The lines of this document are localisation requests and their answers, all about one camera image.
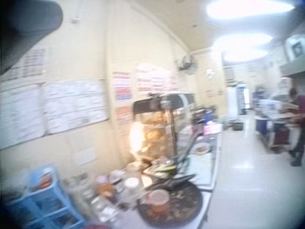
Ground white refrigerator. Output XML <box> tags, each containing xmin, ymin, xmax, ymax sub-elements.
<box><xmin>226</xmin><ymin>85</ymin><xmax>246</xmax><ymax>120</ymax></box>

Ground red and white wall menus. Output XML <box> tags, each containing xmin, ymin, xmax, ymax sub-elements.
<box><xmin>112</xmin><ymin>62</ymin><xmax>181</xmax><ymax>102</ymax></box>

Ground black tongs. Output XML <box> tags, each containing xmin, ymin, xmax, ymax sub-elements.
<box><xmin>145</xmin><ymin>174</ymin><xmax>197</xmax><ymax>191</ymax></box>

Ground white wall posters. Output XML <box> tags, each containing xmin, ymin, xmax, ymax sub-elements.
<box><xmin>0</xmin><ymin>47</ymin><xmax>109</xmax><ymax>150</ymax></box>

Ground pink container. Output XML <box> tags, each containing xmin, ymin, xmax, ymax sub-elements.
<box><xmin>203</xmin><ymin>123</ymin><xmax>224</xmax><ymax>135</ymax></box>

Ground clear plastic bags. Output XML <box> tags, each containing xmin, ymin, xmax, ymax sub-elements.
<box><xmin>69</xmin><ymin>175</ymin><xmax>120</xmax><ymax>222</ymax></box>

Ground wall mounted fan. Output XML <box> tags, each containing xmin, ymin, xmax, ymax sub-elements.
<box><xmin>177</xmin><ymin>53</ymin><xmax>199</xmax><ymax>76</ymax></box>

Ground blue plastic crate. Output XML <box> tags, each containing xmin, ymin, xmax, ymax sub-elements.
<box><xmin>4</xmin><ymin>164</ymin><xmax>88</xmax><ymax>229</ymax></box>

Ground blue work counter with items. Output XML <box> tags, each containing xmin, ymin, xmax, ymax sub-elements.
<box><xmin>254</xmin><ymin>92</ymin><xmax>295</xmax><ymax>148</ymax></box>

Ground white plate with food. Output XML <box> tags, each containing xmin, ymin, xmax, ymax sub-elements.
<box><xmin>192</xmin><ymin>142</ymin><xmax>212</xmax><ymax>155</ymax></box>

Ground glass food display warmer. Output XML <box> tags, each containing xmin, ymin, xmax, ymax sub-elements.
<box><xmin>130</xmin><ymin>90</ymin><xmax>195</xmax><ymax>165</ymax></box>

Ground clear jar with white lid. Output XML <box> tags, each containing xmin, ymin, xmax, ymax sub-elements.
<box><xmin>122</xmin><ymin>177</ymin><xmax>142</xmax><ymax>203</ymax></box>

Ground orange sauce bottle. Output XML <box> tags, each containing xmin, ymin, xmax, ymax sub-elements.
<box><xmin>96</xmin><ymin>176</ymin><xmax>115</xmax><ymax>198</ymax></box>

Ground tray of green vegetables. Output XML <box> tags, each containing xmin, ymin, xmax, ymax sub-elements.
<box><xmin>142</xmin><ymin>162</ymin><xmax>189</xmax><ymax>179</ymax></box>

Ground round dark griddle pan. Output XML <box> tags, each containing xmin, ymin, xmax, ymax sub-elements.
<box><xmin>136</xmin><ymin>180</ymin><xmax>203</xmax><ymax>228</ymax></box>

